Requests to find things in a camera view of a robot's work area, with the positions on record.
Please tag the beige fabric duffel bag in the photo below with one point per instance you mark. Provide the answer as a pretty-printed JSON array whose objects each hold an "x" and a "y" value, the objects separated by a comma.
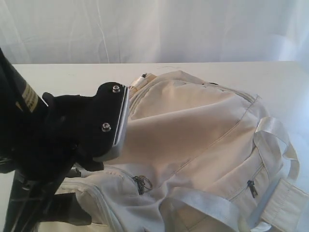
[{"x": 198, "y": 157}]

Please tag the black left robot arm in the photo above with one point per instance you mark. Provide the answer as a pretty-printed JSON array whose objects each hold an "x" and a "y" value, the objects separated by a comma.
[{"x": 20, "y": 206}]

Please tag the white backdrop curtain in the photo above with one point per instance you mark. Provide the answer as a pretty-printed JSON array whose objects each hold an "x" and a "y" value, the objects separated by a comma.
[{"x": 149, "y": 31}]

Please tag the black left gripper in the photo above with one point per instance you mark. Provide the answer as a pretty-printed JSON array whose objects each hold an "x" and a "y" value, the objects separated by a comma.
[{"x": 48, "y": 141}]

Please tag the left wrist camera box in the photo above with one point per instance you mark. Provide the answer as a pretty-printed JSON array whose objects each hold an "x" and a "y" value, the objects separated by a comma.
[{"x": 111, "y": 114}]

